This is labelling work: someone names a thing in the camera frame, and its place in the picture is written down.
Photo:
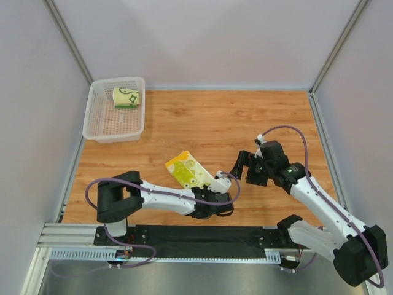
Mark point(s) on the green patterned towel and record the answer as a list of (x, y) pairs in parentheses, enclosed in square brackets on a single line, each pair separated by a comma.
[(126, 98)]

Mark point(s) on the white cable duct strip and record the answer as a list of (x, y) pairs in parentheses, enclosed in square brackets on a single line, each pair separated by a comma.
[(112, 254)]

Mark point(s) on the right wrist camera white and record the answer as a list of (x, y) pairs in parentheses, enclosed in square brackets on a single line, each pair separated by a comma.
[(259, 141)]

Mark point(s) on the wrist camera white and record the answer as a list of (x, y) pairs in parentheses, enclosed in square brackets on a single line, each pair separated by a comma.
[(259, 141), (221, 183)]

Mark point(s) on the aluminium frame rail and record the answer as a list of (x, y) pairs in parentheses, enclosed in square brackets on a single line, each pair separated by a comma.
[(61, 236)]

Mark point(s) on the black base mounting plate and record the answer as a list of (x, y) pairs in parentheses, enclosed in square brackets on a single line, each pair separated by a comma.
[(234, 241)]

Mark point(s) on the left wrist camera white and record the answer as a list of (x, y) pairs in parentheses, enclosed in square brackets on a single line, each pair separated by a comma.
[(221, 183)]

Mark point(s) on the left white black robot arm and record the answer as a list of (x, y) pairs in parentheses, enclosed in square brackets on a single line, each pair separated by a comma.
[(123, 195)]

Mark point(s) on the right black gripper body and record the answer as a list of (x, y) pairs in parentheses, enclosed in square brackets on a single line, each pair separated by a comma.
[(253, 171)]

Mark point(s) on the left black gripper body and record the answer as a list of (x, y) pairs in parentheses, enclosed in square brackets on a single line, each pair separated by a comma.
[(221, 202)]

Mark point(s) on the white perforated plastic basket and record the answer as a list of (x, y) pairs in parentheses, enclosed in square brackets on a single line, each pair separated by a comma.
[(105, 123)]

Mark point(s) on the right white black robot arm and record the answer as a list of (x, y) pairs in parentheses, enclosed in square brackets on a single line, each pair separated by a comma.
[(356, 250)]

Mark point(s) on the white yellow patterned towel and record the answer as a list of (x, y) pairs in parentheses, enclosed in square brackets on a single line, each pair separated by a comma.
[(188, 172)]

